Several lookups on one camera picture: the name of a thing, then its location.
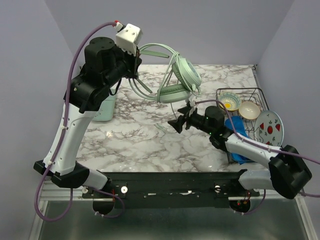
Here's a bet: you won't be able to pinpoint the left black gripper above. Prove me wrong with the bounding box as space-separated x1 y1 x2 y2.
103 42 143 88

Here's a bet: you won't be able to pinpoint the mint green wired headphones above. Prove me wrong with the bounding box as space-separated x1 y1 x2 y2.
128 43 202 105

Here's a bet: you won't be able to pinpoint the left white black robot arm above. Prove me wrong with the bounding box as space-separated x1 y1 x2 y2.
33 37 142 198

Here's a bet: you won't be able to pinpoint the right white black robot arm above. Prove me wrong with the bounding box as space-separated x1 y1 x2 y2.
168 105 312 199

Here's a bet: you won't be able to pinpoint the mint green rectangular tray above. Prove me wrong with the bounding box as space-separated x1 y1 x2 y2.
92 88 117 122

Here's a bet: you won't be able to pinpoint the patterned yellow centre bowl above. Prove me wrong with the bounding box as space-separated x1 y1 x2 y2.
218 91 242 112

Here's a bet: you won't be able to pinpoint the blue cloth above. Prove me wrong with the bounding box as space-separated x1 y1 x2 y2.
224 116 251 165

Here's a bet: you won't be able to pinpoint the cream plain bowl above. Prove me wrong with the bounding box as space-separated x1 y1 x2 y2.
238 101 261 120

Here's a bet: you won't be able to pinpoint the blue plate with red fruit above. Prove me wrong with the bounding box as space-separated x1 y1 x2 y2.
254 110 284 147

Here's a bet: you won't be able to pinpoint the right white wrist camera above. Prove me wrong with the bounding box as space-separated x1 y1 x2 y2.
187 100 197 117

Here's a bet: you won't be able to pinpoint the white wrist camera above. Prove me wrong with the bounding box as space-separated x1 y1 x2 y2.
187 100 197 117
115 23 143 56

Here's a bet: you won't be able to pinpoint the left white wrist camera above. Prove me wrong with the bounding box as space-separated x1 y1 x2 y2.
115 23 143 56

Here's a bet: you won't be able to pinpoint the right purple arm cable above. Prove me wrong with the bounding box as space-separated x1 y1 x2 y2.
192 99 320 216

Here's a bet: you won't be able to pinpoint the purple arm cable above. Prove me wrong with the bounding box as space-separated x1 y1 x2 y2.
34 21 126 223
192 99 320 216

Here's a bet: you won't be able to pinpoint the black wire dish rack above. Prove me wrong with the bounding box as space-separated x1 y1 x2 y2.
215 86 286 165

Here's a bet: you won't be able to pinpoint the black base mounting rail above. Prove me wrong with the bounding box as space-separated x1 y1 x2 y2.
82 171 261 210

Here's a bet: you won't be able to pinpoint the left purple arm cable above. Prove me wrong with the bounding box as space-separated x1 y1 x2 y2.
34 21 126 223

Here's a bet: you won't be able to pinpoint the aluminium extrusion frame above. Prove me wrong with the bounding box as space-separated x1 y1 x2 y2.
29 181 320 240

